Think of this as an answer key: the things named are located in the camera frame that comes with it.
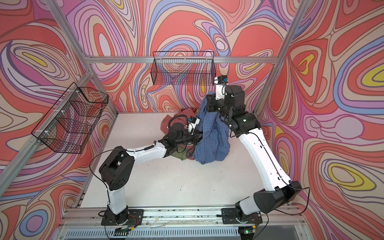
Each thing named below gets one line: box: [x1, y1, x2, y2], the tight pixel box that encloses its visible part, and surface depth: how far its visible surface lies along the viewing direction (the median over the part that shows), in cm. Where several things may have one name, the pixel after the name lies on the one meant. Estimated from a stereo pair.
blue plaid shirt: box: [192, 91, 231, 164], surface depth 84 cm
